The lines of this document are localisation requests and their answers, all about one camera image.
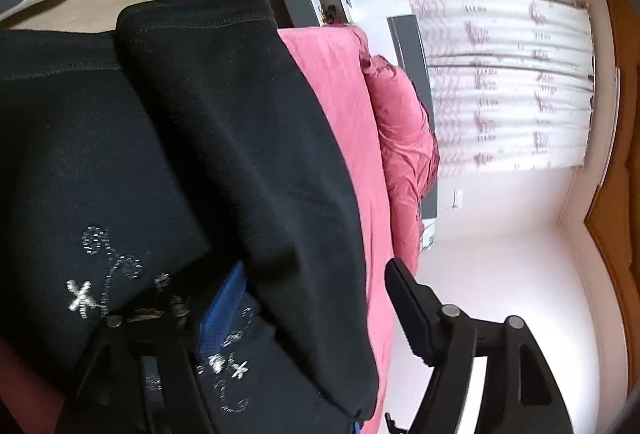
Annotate black embroidered pants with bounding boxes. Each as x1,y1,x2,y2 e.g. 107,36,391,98
0,0,381,434

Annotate white patterned curtain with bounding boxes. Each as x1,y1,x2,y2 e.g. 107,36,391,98
406,0,597,176

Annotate pink bed cover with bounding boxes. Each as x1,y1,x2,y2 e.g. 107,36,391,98
277,26,403,434

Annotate wooden wardrobe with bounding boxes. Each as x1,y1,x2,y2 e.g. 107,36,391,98
582,0,640,327

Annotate white printed cloth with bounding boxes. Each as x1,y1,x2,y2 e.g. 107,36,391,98
419,219,437,256

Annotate grey headboard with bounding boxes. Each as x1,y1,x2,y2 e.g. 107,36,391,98
387,15,441,221

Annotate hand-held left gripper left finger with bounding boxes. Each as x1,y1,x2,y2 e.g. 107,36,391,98
75,260,249,434

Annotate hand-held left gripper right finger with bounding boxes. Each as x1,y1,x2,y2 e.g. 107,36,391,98
384,258,576,434

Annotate person's red sweater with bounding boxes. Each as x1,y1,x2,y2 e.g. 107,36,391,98
0,339,67,434

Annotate pink pillow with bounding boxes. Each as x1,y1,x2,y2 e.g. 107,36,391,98
361,55,441,276

